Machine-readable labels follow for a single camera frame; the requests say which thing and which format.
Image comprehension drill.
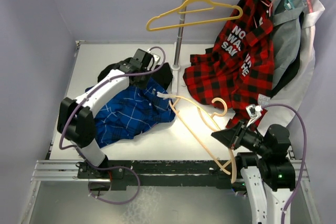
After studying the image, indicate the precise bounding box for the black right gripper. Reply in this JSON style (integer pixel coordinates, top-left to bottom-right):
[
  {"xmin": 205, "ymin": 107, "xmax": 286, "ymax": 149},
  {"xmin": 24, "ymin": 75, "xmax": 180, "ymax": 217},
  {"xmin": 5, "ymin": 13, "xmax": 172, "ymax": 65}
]
[{"xmin": 212, "ymin": 118, "xmax": 270, "ymax": 155}]

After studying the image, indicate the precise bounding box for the beige plastic hanger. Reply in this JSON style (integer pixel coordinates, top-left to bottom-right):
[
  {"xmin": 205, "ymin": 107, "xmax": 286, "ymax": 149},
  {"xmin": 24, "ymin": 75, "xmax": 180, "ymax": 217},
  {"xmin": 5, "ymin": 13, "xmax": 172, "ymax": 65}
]
[{"xmin": 167, "ymin": 94, "xmax": 238, "ymax": 183}]

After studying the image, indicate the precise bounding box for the blue plaid shirt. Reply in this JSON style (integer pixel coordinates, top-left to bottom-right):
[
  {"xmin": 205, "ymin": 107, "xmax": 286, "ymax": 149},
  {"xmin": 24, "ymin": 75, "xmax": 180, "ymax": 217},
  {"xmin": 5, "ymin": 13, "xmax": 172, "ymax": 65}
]
[{"xmin": 94, "ymin": 78, "xmax": 175, "ymax": 148}]

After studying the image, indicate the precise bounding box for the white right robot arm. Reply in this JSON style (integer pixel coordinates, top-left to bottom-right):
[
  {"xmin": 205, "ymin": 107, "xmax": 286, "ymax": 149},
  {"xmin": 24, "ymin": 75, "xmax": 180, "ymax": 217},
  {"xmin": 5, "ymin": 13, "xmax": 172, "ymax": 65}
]
[{"xmin": 211, "ymin": 122, "xmax": 296, "ymax": 223}]

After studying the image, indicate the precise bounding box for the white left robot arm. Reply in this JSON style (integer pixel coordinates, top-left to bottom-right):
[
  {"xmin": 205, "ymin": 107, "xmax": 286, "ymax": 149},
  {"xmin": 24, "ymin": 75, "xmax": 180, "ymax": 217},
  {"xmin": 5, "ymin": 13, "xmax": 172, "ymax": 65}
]
[{"xmin": 57, "ymin": 48, "xmax": 165, "ymax": 178}]

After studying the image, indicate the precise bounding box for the white shirt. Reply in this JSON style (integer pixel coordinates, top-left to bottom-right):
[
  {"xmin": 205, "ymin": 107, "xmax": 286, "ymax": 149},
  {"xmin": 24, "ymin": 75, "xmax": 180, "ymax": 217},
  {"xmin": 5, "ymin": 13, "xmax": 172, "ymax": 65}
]
[{"xmin": 258, "ymin": 0, "xmax": 325, "ymax": 134}]

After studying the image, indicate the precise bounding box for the red black plaid shirt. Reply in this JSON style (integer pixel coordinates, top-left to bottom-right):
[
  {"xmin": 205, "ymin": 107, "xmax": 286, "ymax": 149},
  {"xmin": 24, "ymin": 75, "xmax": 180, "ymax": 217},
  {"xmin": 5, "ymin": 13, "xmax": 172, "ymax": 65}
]
[{"xmin": 183, "ymin": 0, "xmax": 275, "ymax": 128}]

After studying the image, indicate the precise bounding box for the grey shirt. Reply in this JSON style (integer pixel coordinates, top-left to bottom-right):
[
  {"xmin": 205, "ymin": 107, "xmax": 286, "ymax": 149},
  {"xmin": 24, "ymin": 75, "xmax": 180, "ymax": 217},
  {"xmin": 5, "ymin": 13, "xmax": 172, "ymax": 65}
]
[{"xmin": 272, "ymin": 0, "xmax": 305, "ymax": 96}]

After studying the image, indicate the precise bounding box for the black garment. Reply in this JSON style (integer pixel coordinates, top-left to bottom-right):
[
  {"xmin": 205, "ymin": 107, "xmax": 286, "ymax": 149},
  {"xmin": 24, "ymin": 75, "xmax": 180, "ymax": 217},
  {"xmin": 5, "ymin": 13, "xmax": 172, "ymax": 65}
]
[{"xmin": 97, "ymin": 62, "xmax": 173, "ymax": 90}]

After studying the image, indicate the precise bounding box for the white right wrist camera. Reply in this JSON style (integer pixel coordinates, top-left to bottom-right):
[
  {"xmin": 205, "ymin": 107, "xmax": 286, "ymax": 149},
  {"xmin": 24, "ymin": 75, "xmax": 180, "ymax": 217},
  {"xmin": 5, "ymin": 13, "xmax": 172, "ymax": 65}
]
[{"xmin": 246, "ymin": 104, "xmax": 263, "ymax": 127}]

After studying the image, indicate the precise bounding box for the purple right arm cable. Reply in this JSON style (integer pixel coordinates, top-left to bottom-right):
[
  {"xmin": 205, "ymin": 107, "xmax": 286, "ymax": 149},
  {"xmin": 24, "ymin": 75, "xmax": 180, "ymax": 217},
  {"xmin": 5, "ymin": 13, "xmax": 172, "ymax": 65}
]
[{"xmin": 261, "ymin": 103, "xmax": 308, "ymax": 224}]

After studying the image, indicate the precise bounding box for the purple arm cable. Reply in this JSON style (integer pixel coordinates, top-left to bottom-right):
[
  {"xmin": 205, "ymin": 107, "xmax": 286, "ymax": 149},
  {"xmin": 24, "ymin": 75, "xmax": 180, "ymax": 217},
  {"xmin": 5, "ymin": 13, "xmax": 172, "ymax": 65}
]
[
  {"xmin": 58, "ymin": 46, "xmax": 166, "ymax": 151},
  {"xmin": 261, "ymin": 103, "xmax": 308, "ymax": 224}
]

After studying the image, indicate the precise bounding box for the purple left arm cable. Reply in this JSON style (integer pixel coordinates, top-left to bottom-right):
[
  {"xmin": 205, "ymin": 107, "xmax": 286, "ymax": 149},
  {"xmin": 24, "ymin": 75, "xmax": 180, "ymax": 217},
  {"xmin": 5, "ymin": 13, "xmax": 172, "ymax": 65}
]
[{"xmin": 58, "ymin": 46, "xmax": 166, "ymax": 151}]

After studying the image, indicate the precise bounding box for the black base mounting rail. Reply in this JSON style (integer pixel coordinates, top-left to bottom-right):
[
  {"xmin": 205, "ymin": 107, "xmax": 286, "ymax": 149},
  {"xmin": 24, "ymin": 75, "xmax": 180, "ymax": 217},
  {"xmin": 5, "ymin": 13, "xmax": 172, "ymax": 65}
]
[{"xmin": 76, "ymin": 160, "xmax": 246, "ymax": 191}]

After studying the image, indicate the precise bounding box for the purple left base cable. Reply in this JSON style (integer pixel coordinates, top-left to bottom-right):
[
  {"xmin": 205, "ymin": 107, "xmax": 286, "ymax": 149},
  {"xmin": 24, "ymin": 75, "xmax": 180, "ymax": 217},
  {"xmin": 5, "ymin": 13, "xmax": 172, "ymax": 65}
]
[{"xmin": 87, "ymin": 165, "xmax": 142, "ymax": 205}]

